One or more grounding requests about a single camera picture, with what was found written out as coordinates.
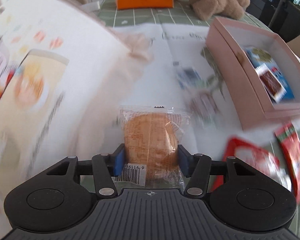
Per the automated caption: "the white cartoon print bag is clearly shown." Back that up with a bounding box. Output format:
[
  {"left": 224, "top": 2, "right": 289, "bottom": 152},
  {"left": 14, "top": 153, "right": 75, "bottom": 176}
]
[{"left": 0, "top": 0, "right": 152, "bottom": 238}]

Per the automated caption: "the red barcode snack packet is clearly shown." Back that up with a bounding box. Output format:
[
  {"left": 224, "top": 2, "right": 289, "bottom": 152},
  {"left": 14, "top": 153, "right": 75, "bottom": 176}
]
[{"left": 255, "top": 64, "right": 286, "bottom": 103}]

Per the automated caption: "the pink cardboard gift box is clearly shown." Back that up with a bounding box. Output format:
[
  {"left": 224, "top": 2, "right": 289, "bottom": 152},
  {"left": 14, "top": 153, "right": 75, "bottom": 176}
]
[{"left": 206, "top": 17, "right": 300, "bottom": 129}]

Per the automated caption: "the green checked tablecloth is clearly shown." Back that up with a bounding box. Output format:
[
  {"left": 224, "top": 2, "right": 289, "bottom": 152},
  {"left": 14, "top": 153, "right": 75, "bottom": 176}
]
[{"left": 90, "top": 0, "right": 300, "bottom": 240}]

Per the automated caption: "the red spicy strip packet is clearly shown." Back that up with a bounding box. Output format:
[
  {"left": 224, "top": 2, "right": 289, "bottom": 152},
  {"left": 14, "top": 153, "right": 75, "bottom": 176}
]
[{"left": 274, "top": 122, "right": 300, "bottom": 204}]

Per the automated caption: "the round bun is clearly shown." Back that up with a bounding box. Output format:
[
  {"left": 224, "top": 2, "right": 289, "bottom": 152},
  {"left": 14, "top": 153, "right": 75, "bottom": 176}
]
[{"left": 113, "top": 106, "right": 191, "bottom": 189}]

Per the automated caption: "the blue seaweed snack packet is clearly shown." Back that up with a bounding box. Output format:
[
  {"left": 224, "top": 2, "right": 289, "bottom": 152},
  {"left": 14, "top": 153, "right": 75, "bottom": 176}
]
[{"left": 243, "top": 46, "right": 294, "bottom": 103}]

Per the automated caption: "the white printed table runner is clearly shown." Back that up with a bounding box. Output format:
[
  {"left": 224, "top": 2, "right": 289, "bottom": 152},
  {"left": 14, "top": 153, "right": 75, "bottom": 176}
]
[{"left": 110, "top": 22, "right": 300, "bottom": 160}]

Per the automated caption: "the red snack packet clear window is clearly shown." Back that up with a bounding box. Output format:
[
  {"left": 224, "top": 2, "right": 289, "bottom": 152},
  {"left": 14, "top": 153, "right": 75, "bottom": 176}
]
[{"left": 223, "top": 137, "right": 292, "bottom": 191}]

